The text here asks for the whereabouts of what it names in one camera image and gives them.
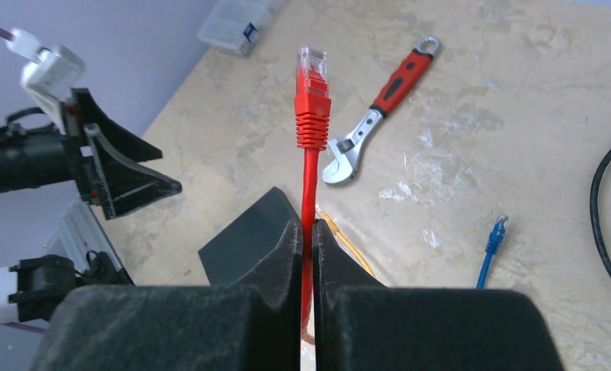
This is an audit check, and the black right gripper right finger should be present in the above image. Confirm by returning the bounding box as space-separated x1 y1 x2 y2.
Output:
312 220 563 370

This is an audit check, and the aluminium frame rail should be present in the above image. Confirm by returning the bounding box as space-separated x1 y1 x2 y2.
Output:
40 199 123 271

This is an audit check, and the silver adjustable wrench red handle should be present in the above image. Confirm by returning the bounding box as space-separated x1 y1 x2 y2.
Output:
322 36 441 186

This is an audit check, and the clear plastic organizer box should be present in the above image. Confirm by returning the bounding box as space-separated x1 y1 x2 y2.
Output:
196 0 286 57

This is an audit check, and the blue ethernet cable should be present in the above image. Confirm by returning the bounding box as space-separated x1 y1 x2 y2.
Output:
475 213 510 290

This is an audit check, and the black braided cable teal plug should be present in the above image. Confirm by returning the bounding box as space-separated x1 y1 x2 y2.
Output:
589 121 611 307

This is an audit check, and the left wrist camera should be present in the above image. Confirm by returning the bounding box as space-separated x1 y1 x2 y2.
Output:
5 29 86 134

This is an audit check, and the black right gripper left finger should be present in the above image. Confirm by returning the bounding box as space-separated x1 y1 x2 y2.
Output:
31 221 302 370

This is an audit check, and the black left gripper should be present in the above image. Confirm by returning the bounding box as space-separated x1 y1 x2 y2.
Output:
0 88 183 220

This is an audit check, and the red ethernet cable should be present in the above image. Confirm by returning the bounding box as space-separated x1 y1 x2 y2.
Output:
292 45 333 334

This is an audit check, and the black network switch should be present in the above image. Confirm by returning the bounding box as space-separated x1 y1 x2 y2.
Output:
199 186 298 285

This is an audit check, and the yellow ethernet cable lower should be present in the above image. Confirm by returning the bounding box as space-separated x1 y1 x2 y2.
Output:
316 206 376 278

